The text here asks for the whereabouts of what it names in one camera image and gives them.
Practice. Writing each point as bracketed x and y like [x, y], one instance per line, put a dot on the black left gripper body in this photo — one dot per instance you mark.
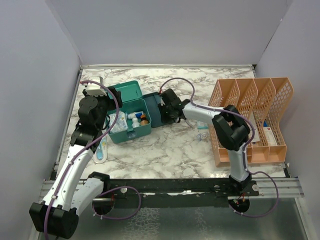
[106, 104]

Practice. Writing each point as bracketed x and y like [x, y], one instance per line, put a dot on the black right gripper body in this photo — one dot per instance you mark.
[166, 115]

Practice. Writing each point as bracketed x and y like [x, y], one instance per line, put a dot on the dark teal divided tray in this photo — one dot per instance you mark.
[152, 101]

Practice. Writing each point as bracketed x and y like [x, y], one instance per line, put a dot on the brown bottle orange cap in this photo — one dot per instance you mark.
[143, 120]

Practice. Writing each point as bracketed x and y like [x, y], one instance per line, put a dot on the white plastic bottle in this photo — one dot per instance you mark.
[135, 122]

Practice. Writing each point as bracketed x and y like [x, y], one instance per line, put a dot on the small bottle blue label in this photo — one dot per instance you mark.
[135, 115]

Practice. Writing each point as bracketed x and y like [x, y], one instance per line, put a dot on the teal medicine box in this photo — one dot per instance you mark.
[131, 96]

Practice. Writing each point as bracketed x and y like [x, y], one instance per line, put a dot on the blue gauze dressing pack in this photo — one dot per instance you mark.
[120, 123]

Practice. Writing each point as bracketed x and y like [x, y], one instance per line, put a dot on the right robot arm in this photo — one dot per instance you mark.
[230, 128]

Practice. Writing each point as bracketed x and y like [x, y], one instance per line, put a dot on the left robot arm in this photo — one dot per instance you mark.
[59, 211]

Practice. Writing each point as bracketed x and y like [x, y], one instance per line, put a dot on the small teal white sachet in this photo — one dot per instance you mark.
[201, 125]

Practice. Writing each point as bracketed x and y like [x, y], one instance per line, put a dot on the thermometer blister pack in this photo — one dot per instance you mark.
[101, 153]

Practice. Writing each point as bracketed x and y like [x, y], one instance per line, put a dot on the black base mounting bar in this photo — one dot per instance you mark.
[169, 192]

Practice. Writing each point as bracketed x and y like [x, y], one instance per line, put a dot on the peach plastic file organizer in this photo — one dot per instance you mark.
[259, 99]

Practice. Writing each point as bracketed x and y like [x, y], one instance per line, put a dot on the white box red label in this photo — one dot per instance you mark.
[269, 135]

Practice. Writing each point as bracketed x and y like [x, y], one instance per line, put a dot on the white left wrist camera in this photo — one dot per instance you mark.
[95, 86]

